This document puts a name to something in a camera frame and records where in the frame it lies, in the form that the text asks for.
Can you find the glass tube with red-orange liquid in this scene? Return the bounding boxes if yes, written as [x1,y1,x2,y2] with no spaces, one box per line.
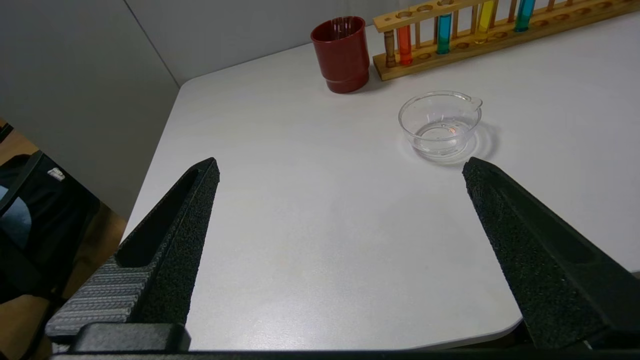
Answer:
[396,12,414,66]

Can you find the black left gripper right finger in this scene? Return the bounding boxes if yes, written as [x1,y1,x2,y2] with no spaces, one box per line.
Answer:
[462,156,640,350]

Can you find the dark red plastic cup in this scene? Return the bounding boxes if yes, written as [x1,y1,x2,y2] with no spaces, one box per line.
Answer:
[310,16,371,94]

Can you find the glass tube with blue-green liquid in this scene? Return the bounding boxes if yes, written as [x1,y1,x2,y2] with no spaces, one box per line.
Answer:
[436,2,453,55]

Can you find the clear glass spouted dish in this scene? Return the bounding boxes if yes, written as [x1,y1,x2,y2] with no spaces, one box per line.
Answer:
[398,90,484,162]

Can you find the black bag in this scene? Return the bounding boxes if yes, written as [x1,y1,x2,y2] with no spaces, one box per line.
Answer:
[0,149,102,307]

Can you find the glass tube with teal liquid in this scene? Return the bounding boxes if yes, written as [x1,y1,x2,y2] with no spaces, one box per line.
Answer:
[514,0,537,33]

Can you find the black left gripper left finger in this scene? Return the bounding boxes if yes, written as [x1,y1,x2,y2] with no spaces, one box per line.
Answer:
[45,157,221,346]

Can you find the glass tube with yellow liquid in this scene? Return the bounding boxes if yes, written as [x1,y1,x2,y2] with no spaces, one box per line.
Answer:
[474,0,496,45]

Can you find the empty clear glass tube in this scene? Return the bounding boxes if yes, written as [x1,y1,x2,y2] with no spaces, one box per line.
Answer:
[330,16,354,42]

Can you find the wooden test tube rack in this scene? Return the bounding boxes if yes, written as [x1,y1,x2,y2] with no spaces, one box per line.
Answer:
[372,0,640,82]

